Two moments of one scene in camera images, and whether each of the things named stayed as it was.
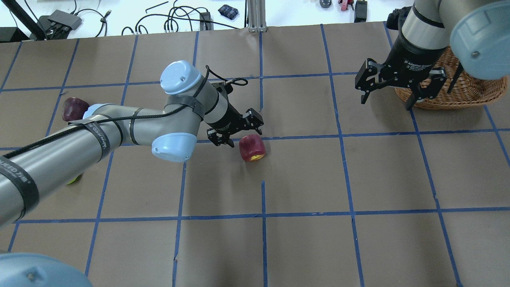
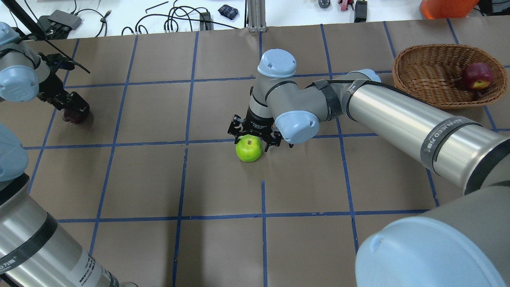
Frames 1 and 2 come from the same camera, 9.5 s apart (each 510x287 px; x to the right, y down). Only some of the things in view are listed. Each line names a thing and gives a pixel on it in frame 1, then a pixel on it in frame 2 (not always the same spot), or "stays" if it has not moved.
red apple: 252,147 to 477,76
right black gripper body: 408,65 to 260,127
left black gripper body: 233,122 to 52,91
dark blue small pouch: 228,12 stays
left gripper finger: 254,120 to 76,102
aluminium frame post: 257,16 stays
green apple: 77,178 to 248,148
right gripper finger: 438,77 to 277,137
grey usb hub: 65,18 stays
